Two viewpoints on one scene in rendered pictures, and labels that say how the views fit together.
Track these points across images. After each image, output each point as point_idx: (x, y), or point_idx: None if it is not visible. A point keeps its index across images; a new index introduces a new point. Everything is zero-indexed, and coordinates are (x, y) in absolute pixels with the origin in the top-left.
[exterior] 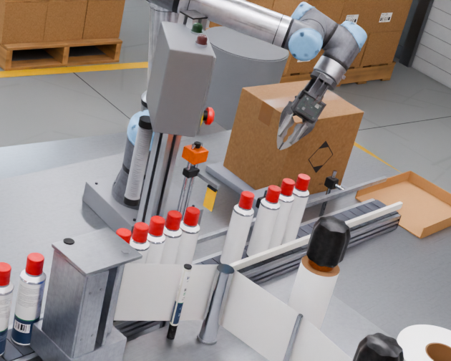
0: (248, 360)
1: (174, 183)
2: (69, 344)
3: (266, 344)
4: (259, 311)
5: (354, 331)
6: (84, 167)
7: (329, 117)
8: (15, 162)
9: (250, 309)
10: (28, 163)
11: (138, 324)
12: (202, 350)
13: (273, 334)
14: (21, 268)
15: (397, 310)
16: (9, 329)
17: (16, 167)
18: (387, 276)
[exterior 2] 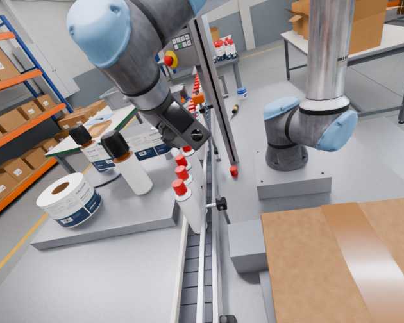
0: (151, 165)
1: (299, 180)
2: None
3: (140, 156)
4: (141, 144)
5: (121, 213)
6: (367, 159)
7: (276, 311)
8: (369, 130)
9: (145, 144)
10: (368, 134)
11: None
12: None
13: (134, 151)
14: (251, 128)
15: (110, 282)
16: (210, 118)
17: (359, 130)
18: (130, 322)
